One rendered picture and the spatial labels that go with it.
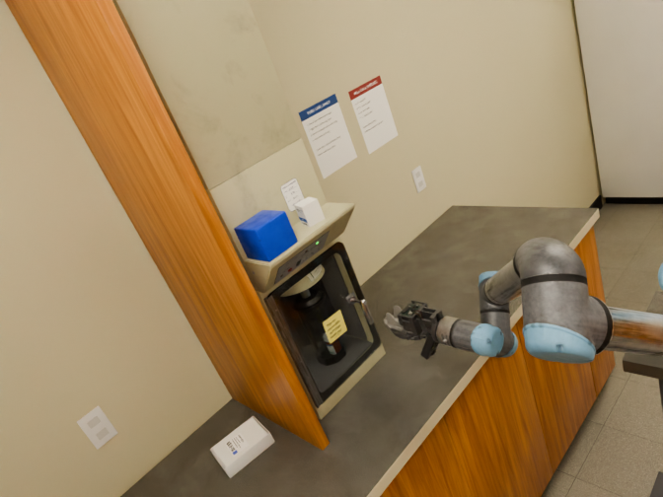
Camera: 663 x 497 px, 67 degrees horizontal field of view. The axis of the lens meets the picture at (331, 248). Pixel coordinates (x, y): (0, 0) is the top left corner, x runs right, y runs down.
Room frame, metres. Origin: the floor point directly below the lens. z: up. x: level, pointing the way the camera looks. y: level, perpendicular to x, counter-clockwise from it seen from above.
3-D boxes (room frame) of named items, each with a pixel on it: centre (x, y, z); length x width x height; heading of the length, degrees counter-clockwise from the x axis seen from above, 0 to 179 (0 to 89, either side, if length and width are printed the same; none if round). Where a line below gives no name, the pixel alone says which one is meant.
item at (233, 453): (1.21, 0.47, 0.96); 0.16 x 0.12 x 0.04; 117
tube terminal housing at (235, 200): (1.40, 0.16, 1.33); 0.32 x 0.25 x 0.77; 126
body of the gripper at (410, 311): (1.14, -0.16, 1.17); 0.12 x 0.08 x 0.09; 36
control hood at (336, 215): (1.26, 0.06, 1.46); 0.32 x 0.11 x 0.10; 126
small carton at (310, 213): (1.28, 0.02, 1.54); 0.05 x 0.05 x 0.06; 21
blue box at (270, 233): (1.20, 0.14, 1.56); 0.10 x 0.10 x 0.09; 36
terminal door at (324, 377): (1.30, 0.09, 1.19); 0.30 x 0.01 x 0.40; 126
